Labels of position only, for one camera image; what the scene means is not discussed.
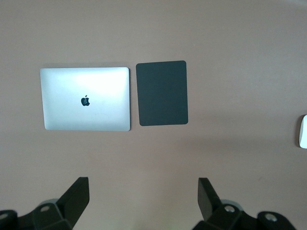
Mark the silver closed laptop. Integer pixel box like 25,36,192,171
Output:
39,67,131,132

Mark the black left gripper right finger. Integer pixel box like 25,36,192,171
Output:
191,177,259,230

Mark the black mouse pad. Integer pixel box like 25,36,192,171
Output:
135,60,189,127

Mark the white computer mouse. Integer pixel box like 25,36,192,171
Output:
296,115,307,150

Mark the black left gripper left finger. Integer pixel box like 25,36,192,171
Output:
18,177,90,230

